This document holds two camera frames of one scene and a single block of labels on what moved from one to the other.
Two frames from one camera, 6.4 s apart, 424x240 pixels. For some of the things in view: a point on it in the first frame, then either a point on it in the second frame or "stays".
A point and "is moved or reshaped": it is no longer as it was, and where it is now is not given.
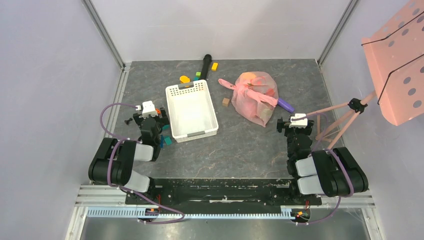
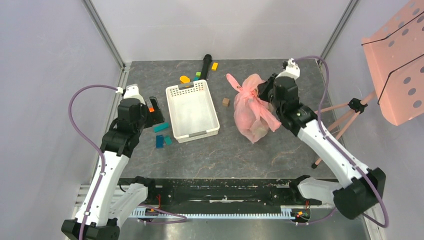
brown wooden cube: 225,102 stays
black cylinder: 207,60 stays
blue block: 162,145 stays
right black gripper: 294,129 -> 265,90
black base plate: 222,192 stays
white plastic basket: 191,113 stays
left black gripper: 163,120 -> 155,115
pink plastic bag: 254,97 is moved or reshaped
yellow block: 214,66 stays
